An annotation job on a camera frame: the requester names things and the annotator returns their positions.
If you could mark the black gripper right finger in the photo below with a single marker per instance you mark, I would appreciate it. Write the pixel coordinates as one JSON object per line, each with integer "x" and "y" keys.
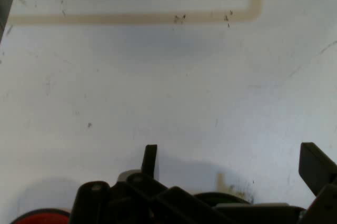
{"x": 316, "y": 166}

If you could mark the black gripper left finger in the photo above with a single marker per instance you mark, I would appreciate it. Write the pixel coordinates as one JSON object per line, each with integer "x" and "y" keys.
{"x": 137, "y": 197}

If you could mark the dark green round dish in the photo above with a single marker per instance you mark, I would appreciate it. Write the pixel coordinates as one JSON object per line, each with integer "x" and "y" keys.
{"x": 210, "y": 198}

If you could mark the red round bowl dark rim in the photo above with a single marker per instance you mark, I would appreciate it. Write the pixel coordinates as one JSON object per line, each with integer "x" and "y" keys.
{"x": 39, "y": 218}

